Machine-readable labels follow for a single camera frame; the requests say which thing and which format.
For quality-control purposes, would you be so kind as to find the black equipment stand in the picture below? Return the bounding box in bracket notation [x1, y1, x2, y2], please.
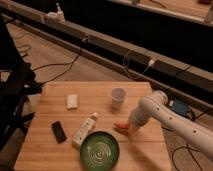
[0, 14, 42, 151]

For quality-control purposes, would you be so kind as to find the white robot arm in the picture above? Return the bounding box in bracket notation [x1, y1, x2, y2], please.
[128, 91, 213, 161]

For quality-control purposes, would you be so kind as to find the black rectangular phone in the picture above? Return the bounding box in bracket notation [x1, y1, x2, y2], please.
[51, 121, 67, 143]

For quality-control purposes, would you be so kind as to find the white object on rail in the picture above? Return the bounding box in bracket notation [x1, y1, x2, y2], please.
[46, 4, 65, 22]

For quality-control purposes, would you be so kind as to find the blue black power box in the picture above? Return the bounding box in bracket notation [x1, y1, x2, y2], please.
[169, 99, 189, 117]

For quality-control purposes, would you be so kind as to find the long metal floor rail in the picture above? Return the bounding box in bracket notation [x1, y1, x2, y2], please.
[0, 0, 213, 108]

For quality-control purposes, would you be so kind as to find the white cable with plug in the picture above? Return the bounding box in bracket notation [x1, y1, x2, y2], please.
[122, 48, 156, 81]

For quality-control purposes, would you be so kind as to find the green ceramic plate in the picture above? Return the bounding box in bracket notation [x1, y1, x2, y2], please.
[80, 131, 120, 171]

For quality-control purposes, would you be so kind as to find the wooden table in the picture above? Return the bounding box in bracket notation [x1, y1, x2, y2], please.
[13, 80, 172, 171]

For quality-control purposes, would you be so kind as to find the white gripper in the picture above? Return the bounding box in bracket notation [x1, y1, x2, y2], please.
[128, 113, 141, 132]

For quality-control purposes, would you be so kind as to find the white plastic bottle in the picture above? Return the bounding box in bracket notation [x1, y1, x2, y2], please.
[72, 113, 98, 147]

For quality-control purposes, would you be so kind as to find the black cables right floor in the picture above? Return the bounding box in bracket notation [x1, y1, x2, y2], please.
[161, 108, 213, 171]

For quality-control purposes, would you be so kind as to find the white sponge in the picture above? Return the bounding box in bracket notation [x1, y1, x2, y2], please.
[66, 94, 78, 109]

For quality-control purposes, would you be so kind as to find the black cable on floor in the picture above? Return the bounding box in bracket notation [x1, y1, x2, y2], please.
[16, 35, 90, 84]

